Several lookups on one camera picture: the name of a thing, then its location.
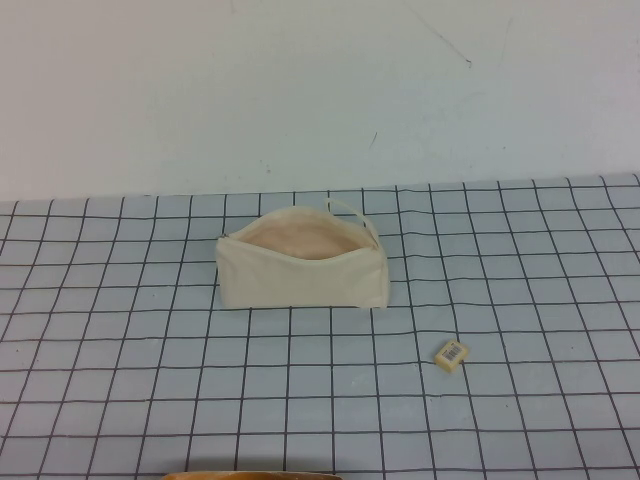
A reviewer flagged blue grid tablecloth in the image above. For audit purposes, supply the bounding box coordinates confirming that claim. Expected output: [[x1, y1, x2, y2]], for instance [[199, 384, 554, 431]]
[[0, 172, 640, 480]]

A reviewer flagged cream fabric pencil case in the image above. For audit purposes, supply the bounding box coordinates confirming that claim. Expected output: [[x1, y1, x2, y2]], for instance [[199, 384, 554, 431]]
[[214, 196, 389, 312]]

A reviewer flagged orange brown rounded object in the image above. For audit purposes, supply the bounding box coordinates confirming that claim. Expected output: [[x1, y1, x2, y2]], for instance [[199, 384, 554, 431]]
[[160, 469, 346, 480]]

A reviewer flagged yellow eraser with barcode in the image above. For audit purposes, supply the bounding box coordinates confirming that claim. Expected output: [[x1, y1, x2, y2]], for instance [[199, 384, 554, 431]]
[[433, 339, 470, 372]]

